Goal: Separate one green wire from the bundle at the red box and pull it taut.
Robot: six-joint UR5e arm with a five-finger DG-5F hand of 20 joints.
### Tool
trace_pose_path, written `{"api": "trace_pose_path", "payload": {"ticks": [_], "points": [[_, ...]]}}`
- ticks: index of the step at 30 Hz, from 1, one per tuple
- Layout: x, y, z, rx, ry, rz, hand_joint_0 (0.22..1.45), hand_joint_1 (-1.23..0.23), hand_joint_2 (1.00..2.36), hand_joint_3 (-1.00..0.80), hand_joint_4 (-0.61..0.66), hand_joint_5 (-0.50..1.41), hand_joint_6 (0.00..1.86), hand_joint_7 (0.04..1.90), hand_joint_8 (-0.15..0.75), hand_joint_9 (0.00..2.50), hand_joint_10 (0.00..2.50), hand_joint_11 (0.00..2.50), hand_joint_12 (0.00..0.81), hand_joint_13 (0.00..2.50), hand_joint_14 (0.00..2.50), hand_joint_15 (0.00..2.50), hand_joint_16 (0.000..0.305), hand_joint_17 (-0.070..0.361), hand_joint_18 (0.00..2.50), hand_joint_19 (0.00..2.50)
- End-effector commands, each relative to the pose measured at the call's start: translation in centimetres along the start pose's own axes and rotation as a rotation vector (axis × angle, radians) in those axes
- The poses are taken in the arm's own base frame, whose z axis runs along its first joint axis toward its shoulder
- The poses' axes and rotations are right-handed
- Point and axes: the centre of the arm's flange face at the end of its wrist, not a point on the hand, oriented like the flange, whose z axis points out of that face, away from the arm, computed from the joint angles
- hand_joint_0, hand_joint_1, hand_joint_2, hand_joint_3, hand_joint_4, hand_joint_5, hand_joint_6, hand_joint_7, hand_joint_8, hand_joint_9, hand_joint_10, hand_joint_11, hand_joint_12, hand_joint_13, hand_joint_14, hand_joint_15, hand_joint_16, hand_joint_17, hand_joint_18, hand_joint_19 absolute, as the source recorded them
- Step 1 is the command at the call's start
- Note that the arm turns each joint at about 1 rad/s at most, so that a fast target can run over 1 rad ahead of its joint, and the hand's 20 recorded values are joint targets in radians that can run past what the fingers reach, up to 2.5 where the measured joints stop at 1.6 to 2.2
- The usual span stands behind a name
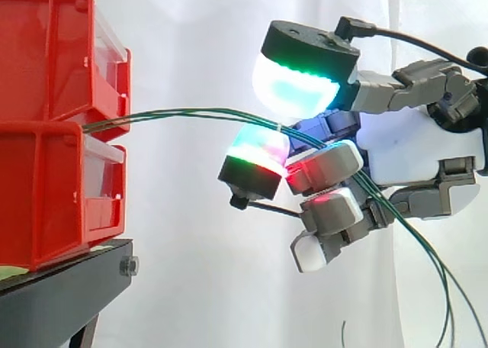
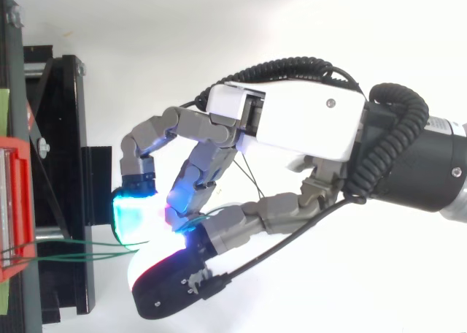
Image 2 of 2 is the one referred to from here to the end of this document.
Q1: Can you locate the black stand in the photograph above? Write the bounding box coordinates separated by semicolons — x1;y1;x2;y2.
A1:
0;0;113;333

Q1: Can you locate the green cable bundle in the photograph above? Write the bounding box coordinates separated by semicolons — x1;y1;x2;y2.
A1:
0;207;229;269

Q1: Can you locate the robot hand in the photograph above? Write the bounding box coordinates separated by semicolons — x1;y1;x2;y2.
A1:
110;80;367;320

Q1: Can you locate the black coiled cable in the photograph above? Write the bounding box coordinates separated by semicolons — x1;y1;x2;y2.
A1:
178;56;431;205

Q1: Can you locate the red plastic bin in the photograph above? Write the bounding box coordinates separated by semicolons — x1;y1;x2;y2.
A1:
0;135;37;283

